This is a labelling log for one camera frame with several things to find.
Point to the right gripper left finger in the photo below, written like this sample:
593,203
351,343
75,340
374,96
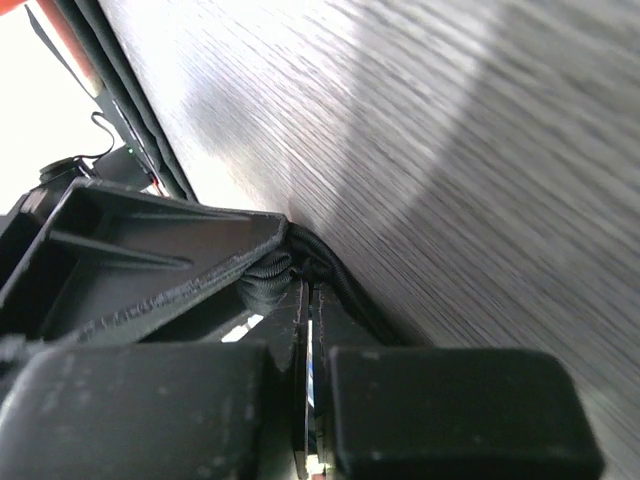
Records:
181,410

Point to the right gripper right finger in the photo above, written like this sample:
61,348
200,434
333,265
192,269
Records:
396,412

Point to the black placemat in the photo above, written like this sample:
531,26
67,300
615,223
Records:
98,40

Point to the black tie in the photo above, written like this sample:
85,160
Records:
305,256

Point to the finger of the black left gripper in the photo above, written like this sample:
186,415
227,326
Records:
104,264

